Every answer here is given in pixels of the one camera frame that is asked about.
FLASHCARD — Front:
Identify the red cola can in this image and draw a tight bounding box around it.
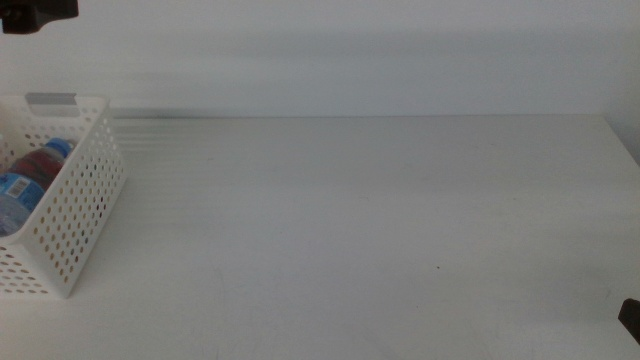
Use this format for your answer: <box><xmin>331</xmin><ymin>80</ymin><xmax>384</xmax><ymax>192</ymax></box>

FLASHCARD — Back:
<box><xmin>9</xmin><ymin>149</ymin><xmax>66</xmax><ymax>194</ymax></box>

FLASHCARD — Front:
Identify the white perforated plastic basket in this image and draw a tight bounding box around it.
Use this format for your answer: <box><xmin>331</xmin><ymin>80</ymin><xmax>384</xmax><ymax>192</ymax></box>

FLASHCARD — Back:
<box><xmin>0</xmin><ymin>93</ymin><xmax>126</xmax><ymax>300</ymax></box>

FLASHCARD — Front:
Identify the clear water bottle blue cap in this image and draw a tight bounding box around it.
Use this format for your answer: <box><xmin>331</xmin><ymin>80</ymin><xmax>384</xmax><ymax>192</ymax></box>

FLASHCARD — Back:
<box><xmin>0</xmin><ymin>137</ymin><xmax>76</xmax><ymax>239</ymax></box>

